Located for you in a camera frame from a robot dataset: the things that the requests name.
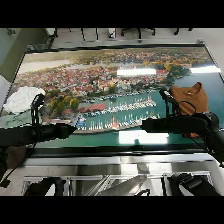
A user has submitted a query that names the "white garment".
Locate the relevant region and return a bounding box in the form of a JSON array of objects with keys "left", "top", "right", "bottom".
[{"left": 2, "top": 86, "right": 47, "bottom": 115}]

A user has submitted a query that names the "brown T-shirt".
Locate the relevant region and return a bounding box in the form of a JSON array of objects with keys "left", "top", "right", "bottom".
[{"left": 168, "top": 81, "right": 210, "bottom": 139}]

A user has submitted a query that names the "black office chair base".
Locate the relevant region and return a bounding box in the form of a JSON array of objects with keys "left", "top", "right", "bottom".
[{"left": 120, "top": 27, "right": 157, "bottom": 40}]

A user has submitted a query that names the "silver frame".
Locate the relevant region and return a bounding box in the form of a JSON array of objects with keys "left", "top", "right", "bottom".
[{"left": 21, "top": 162, "right": 215, "bottom": 197}]

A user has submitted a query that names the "black cable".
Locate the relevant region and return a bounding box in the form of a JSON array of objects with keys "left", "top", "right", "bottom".
[{"left": 177, "top": 99, "right": 198, "bottom": 118}]

